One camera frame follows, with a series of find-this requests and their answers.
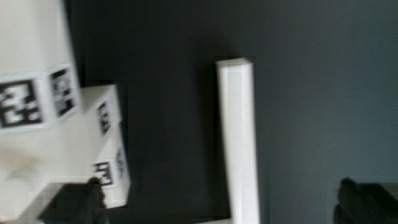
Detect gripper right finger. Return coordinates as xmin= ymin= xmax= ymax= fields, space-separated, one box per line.
xmin=334 ymin=178 xmax=398 ymax=224

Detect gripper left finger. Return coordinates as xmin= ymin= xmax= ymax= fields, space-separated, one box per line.
xmin=39 ymin=178 xmax=108 ymax=224

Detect white chair backrest frame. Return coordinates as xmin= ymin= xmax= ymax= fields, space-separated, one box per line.
xmin=0 ymin=0 xmax=130 ymax=224

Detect white U-shaped obstacle fence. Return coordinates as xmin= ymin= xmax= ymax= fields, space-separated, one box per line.
xmin=199 ymin=58 xmax=261 ymax=224

